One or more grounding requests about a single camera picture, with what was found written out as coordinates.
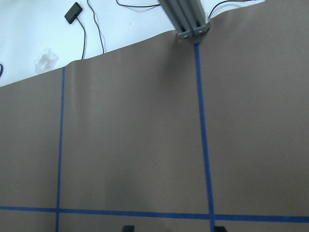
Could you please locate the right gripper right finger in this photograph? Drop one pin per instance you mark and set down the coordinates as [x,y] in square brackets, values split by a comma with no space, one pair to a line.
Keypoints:
[219,229]

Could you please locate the crumpled plastic wrapper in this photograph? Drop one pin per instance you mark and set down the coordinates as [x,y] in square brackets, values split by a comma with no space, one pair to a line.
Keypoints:
[45,61]

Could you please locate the brown paper table cover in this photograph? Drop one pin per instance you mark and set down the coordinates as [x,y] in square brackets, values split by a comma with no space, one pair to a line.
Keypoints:
[167,135]

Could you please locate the aluminium frame post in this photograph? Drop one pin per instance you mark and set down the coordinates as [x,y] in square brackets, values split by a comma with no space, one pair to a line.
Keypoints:
[187,16]

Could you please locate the small black device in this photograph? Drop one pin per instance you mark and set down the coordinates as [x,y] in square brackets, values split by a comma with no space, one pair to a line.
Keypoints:
[73,13]

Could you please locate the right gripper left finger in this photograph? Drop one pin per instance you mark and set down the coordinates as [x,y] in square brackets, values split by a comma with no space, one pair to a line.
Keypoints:
[128,228]

